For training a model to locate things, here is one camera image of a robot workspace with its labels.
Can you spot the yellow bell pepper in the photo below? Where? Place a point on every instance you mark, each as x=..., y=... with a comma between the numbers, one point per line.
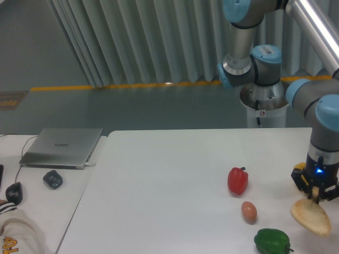
x=299, y=166

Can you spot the triangular bread slice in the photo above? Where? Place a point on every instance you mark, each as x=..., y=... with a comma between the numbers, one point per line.
x=311, y=215

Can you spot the white sleeved forearm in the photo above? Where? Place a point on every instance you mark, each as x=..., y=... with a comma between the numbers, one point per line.
x=19, y=234

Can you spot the red bell pepper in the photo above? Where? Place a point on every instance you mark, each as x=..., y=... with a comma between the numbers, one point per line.
x=237, y=180

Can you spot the brown egg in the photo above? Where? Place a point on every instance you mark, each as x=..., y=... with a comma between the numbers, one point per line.
x=249, y=211

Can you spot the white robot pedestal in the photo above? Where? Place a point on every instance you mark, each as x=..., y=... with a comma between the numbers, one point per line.
x=266, y=107

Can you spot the black keyboard edge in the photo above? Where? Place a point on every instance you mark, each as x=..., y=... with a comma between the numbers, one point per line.
x=1, y=174

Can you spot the pale pleated curtain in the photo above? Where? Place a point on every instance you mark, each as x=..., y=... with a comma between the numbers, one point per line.
x=130, y=42

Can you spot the black computer mouse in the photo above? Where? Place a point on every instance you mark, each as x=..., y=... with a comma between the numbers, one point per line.
x=14, y=193

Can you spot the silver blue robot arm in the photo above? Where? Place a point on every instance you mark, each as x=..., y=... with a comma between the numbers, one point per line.
x=316, y=100

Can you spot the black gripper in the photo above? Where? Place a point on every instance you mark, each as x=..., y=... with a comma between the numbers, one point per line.
x=319, y=174

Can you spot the green bell pepper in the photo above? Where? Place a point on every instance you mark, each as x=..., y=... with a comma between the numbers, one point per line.
x=272, y=241

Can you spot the black power adapter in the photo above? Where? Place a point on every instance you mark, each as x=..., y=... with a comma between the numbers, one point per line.
x=53, y=179

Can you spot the silver closed laptop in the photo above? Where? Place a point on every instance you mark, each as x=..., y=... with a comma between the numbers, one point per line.
x=62, y=148

